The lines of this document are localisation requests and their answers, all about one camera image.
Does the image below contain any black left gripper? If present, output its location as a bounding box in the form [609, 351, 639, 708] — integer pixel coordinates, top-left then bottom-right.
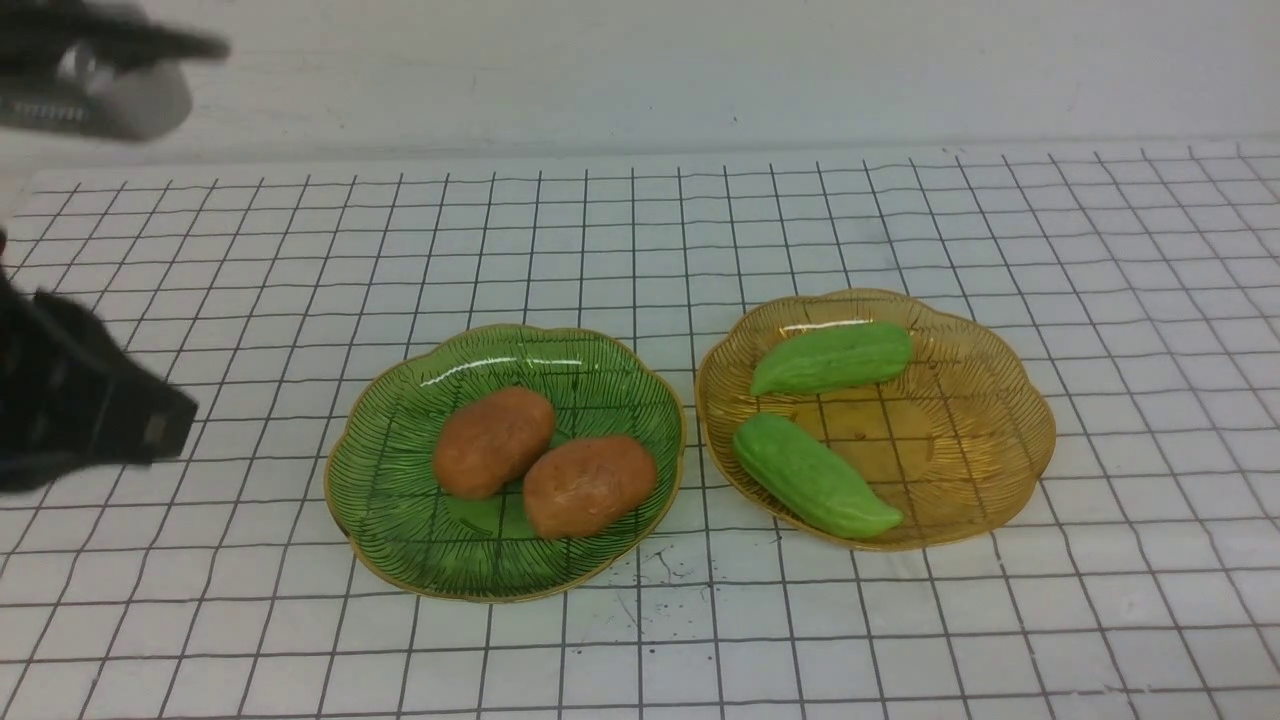
[1, 270, 198, 493]

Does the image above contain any brown potato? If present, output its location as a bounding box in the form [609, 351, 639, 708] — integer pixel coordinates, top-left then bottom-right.
[524, 436, 658, 541]
[431, 386, 556, 500]

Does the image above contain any green cucumber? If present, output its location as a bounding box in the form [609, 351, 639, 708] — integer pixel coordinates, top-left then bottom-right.
[750, 322, 914, 397]
[731, 413, 905, 541]

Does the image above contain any amber glass plate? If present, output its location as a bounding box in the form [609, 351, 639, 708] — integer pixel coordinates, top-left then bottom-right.
[695, 288, 1057, 551]

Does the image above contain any green glass plate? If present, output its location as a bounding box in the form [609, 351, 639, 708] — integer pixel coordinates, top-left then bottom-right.
[324, 323, 686, 602]

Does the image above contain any white grid table mat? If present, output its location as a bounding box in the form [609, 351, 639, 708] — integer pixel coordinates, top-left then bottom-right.
[3, 142, 1277, 719]

